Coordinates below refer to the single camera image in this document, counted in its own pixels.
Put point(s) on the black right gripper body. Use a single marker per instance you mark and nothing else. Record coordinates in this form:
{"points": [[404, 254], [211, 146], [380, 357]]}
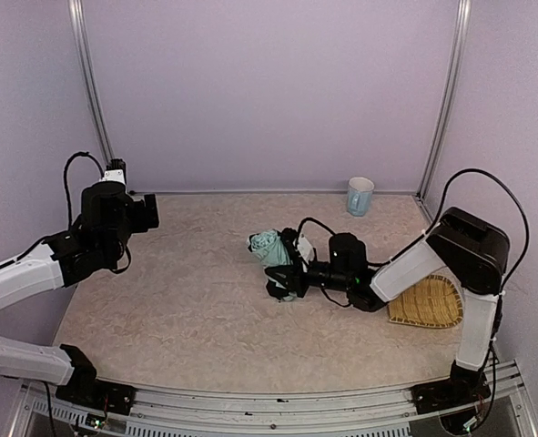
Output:
{"points": [[293, 262]]}

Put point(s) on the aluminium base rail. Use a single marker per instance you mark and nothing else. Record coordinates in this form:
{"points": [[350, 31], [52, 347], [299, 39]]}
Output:
{"points": [[386, 411]]}

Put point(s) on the grey aluminium frame post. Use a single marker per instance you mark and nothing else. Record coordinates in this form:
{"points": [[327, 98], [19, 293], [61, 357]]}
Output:
{"points": [[448, 96]]}

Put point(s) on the woven bamboo tray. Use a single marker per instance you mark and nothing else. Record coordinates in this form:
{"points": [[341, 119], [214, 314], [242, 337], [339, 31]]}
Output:
{"points": [[432, 303]]}

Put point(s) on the mint green black umbrella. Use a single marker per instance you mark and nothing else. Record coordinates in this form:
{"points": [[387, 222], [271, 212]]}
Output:
{"points": [[267, 247]]}

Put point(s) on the light blue ceramic mug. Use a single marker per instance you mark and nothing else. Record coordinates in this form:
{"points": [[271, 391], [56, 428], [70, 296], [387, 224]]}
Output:
{"points": [[360, 191]]}

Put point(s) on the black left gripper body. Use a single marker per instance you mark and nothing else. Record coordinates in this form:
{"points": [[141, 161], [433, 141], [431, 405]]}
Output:
{"points": [[148, 211]]}

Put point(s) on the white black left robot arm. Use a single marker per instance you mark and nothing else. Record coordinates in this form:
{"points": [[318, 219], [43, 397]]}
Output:
{"points": [[97, 240]]}

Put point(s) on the grey aluminium left post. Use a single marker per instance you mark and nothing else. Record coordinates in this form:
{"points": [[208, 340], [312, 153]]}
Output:
{"points": [[78, 23]]}

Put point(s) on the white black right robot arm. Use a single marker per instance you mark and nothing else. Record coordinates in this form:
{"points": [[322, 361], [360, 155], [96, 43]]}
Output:
{"points": [[474, 251]]}

